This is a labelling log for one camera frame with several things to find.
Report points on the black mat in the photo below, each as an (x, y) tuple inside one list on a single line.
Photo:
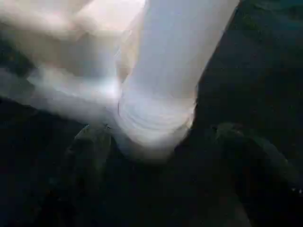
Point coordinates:
[(248, 82)]

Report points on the white plastic table top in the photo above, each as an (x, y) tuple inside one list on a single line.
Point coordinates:
[(59, 59)]

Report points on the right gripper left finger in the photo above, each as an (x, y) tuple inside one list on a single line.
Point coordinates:
[(85, 175)]

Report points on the white plastic table leg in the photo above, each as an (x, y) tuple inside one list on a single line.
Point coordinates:
[(170, 59)]

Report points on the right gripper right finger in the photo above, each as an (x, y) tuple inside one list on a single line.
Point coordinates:
[(255, 175)]

